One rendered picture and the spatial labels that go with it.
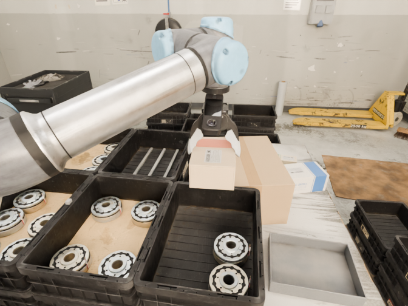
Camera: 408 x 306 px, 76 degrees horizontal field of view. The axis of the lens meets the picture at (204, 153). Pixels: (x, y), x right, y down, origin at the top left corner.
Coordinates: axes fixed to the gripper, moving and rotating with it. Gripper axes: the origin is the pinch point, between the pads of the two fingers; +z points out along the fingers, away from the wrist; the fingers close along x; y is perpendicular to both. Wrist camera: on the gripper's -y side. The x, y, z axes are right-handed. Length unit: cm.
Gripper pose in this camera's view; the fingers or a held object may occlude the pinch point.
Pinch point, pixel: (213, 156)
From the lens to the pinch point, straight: 74.7
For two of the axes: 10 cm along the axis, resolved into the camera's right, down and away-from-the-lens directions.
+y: 0.9, -5.0, 8.6
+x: -10.0, -0.5, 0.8
